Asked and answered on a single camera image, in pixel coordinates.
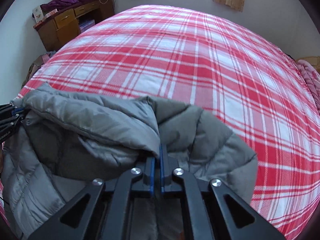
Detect clothes pile on floor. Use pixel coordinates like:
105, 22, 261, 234
21, 51, 56, 88

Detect grey puffer jacket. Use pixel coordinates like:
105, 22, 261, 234
1, 83, 258, 239

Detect white box on desk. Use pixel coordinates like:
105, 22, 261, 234
33, 5, 44, 23

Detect red plaid bed sheet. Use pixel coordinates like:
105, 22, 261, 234
20, 5, 319, 239

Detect pink folded quilt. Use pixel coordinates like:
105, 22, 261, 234
297, 60, 320, 111

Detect boxes in desk shelf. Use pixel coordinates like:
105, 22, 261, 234
79, 20, 95, 33

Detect wooden desk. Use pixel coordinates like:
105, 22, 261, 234
34, 0, 115, 51

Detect wooden headboard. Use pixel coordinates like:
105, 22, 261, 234
298, 56, 320, 73

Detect purple cloth on desk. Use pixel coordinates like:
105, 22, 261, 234
40, 0, 87, 12

